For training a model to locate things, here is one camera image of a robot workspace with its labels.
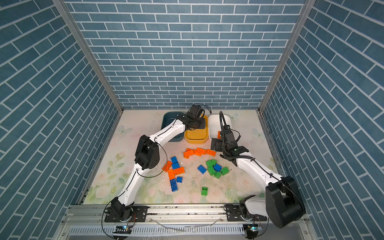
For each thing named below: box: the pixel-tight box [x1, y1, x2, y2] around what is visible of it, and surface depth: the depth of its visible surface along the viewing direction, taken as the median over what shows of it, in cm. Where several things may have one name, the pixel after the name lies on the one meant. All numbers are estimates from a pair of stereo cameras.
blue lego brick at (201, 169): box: [197, 164, 207, 175], surface depth 90 cm
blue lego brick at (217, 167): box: [213, 163, 222, 172], surface depth 89 cm
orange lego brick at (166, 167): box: [162, 160, 172, 173], surface depth 91 cm
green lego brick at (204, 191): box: [201, 186, 208, 196], surface depth 82 cm
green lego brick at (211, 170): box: [207, 165, 216, 176], surface depth 88 cm
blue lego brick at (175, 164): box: [171, 160, 181, 170], surface depth 91 cm
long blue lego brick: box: [170, 178, 178, 192], surface depth 84 cm
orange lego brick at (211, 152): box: [206, 148, 217, 157], surface depth 98 cm
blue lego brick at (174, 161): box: [171, 156, 179, 166], surface depth 93 cm
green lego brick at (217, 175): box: [214, 171, 222, 179], surface depth 88 cm
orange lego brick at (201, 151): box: [196, 147, 207, 155], surface depth 98 cm
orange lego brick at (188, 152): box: [183, 148, 194, 159], surface depth 95 cm
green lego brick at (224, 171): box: [221, 166, 230, 176], surface depth 89 cm
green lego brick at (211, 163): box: [206, 159, 217, 168], surface depth 91 cm
